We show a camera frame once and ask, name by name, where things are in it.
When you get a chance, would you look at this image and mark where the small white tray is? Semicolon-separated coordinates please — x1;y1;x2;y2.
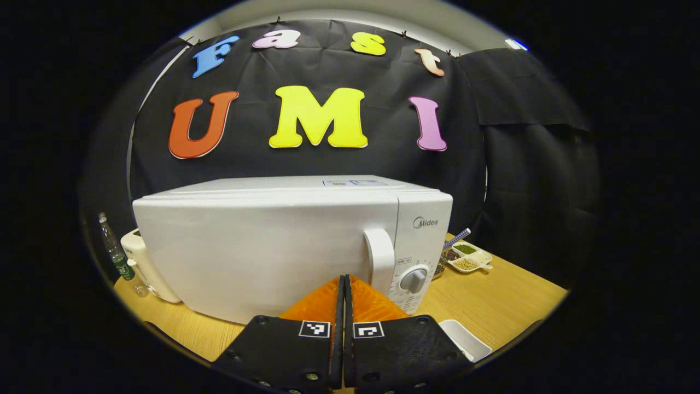
437;320;492;363

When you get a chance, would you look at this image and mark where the divided dish of beans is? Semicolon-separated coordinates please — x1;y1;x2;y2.
447;241;494;273

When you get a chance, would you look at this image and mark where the clear plastic bottle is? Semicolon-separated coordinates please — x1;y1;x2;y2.
97;212;148;297

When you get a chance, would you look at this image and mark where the white kettle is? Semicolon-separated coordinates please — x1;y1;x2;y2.
120;229;182;304

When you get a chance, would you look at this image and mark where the black backdrop cloth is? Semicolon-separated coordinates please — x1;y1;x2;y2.
82;19;599;285

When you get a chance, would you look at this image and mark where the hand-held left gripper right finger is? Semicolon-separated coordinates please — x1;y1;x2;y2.
343;275;474;394

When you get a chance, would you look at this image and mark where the white microwave oven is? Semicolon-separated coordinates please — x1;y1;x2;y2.
132;175;453;325

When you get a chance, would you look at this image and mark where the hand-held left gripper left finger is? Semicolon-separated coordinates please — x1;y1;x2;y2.
211;275;345;394

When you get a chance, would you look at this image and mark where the blue checked spoon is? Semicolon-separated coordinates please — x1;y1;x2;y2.
443;228;471;248

